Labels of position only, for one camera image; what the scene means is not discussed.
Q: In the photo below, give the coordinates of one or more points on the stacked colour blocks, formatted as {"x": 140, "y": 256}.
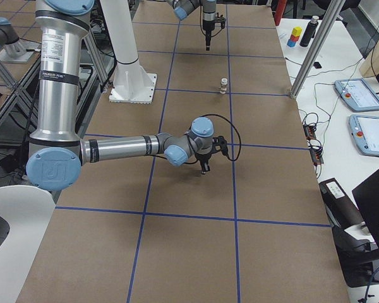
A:
{"x": 295, "y": 35}

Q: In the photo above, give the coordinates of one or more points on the black usb hub with cables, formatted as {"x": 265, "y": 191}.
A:
{"x": 314, "y": 145}

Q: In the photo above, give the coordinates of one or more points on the left teach pendant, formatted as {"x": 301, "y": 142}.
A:
{"x": 357, "y": 95}

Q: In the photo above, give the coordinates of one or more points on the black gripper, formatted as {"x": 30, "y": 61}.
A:
{"x": 207, "y": 24}
{"x": 204, "y": 158}

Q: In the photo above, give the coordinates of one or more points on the teach pendant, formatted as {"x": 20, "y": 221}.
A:
{"x": 357, "y": 95}
{"x": 365, "y": 132}

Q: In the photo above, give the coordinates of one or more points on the black electronic device box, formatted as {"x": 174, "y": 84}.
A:
{"x": 343, "y": 210}

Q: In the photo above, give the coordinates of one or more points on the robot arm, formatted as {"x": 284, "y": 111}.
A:
{"x": 56, "y": 152}
{"x": 208, "y": 15}

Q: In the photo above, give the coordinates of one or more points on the white PPR valve with handle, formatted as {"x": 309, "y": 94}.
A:
{"x": 223, "y": 85}

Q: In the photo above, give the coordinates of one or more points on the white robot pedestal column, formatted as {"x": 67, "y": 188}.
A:
{"x": 131, "y": 83}

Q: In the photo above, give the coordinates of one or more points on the right teach pendant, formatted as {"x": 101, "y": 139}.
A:
{"x": 365, "y": 132}

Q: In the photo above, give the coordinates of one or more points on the grey aluminium frame post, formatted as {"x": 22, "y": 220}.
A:
{"x": 322, "y": 32}

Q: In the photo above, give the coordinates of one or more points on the white chair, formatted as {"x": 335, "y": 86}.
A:
{"x": 27, "y": 210}

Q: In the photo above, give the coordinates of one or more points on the black laptop monitor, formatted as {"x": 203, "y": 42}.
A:
{"x": 366, "y": 196}

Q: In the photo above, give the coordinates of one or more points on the black water bottle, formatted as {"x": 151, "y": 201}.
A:
{"x": 309, "y": 31}

